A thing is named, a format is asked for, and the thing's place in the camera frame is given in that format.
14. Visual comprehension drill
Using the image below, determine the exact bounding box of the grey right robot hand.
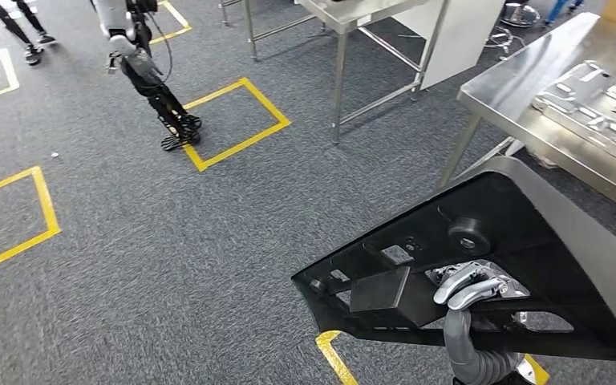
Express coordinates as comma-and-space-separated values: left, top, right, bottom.
424, 259, 531, 363

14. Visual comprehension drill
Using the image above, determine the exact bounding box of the black plastic plate bracket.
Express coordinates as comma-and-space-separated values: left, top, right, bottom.
290, 156, 616, 363

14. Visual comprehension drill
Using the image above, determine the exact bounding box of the stainless steel workbench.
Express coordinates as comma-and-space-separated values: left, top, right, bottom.
438, 11, 616, 221

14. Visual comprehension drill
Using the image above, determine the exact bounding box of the stamped silver metal panel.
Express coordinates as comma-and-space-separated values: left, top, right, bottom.
531, 59, 616, 177

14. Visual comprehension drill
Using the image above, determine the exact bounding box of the stainless steel table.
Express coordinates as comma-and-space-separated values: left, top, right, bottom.
297, 0, 452, 145

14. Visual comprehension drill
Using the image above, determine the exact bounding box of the silver and black humanoid robot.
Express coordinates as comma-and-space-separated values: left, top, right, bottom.
91, 0, 204, 153

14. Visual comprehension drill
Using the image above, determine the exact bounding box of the person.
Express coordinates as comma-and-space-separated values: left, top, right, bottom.
0, 0, 58, 67

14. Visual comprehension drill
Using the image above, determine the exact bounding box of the steel table frame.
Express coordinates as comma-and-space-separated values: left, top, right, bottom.
218, 0, 320, 60

